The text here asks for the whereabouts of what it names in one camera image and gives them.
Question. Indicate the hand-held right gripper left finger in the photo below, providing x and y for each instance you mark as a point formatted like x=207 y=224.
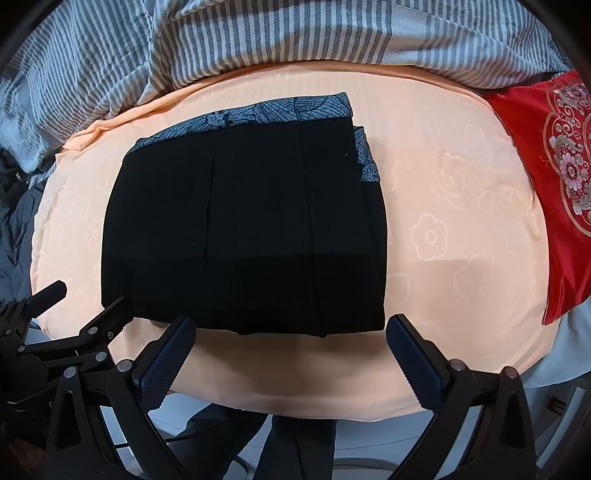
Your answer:
x=166 y=360

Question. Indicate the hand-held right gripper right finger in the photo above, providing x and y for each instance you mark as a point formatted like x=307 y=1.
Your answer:
x=415 y=364

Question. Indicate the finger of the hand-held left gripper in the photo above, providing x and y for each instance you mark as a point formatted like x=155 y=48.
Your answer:
x=92 y=341
x=44 y=297

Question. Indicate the black pants blue patterned waistband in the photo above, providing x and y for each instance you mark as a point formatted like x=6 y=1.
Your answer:
x=258 y=221

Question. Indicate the dark grey garment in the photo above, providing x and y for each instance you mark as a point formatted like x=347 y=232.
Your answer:
x=16 y=221

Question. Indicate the person's left leg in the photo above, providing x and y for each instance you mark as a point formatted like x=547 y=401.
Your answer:
x=217 y=443

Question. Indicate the person's leg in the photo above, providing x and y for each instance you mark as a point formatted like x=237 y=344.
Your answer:
x=217 y=443
x=300 y=447

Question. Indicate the peach bed blanket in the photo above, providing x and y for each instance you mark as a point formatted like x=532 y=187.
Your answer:
x=452 y=258

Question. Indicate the person's right leg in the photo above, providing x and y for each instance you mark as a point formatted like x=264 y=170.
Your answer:
x=300 y=447

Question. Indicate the light blue bed sheet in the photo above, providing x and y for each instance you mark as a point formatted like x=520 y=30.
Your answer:
x=558 y=350

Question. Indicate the red embroidered pillow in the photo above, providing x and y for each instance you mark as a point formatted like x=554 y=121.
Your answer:
x=561 y=184

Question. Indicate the grey white striped duvet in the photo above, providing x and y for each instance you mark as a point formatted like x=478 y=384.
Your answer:
x=231 y=41

